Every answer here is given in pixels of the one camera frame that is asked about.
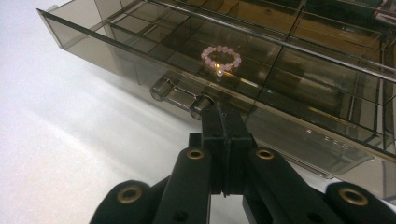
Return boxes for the smoky transparent drawer box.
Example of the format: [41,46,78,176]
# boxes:
[46,0,396,200]

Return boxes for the pink bead ring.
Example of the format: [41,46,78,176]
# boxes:
[200,45,243,77]

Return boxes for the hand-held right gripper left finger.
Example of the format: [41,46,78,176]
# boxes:
[189,102,231,196]

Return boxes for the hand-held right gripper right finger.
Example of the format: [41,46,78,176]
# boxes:
[223,107,259,198]

